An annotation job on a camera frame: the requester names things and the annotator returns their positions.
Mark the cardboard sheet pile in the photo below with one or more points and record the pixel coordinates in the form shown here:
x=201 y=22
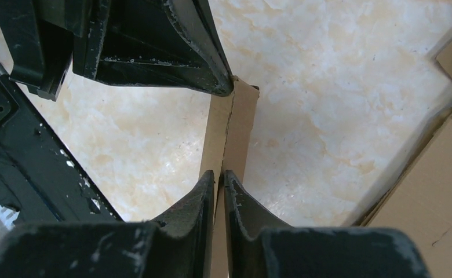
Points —
x=420 y=203

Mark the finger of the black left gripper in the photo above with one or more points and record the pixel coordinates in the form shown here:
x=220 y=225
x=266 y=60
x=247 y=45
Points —
x=153 y=44

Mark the cardboard box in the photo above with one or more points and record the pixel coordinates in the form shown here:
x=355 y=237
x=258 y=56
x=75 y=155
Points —
x=229 y=125

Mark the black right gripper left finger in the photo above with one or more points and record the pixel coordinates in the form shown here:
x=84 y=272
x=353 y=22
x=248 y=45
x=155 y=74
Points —
x=176 y=243

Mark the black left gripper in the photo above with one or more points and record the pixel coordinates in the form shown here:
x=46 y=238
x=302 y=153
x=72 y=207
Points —
x=45 y=38

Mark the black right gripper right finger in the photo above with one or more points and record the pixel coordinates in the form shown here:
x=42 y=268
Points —
x=262 y=245

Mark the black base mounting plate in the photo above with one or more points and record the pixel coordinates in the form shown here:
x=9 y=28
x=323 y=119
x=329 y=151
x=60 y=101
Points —
x=40 y=180

